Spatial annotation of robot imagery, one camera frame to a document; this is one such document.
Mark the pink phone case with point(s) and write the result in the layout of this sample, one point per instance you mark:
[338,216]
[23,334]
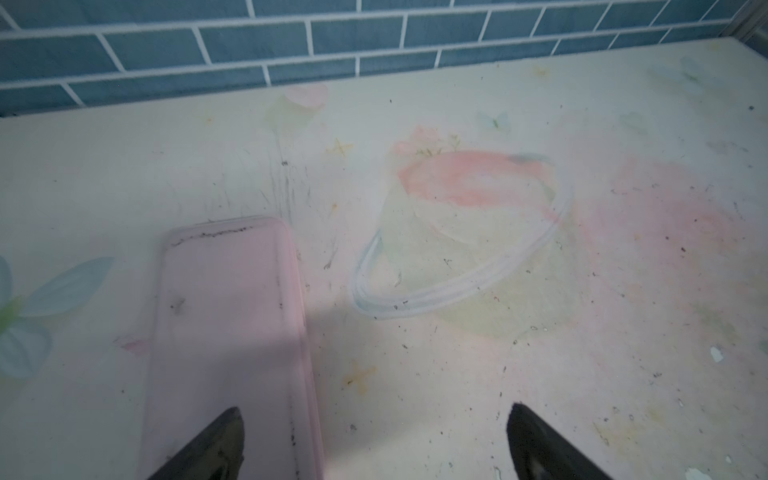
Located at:
[230,341]

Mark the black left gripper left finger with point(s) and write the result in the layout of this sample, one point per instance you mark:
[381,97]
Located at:
[215,453]

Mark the aluminium corner frame post right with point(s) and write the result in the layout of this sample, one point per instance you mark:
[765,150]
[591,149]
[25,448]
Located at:
[749,26]

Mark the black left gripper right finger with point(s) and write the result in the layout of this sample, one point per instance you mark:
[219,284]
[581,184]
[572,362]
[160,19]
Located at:
[539,452]

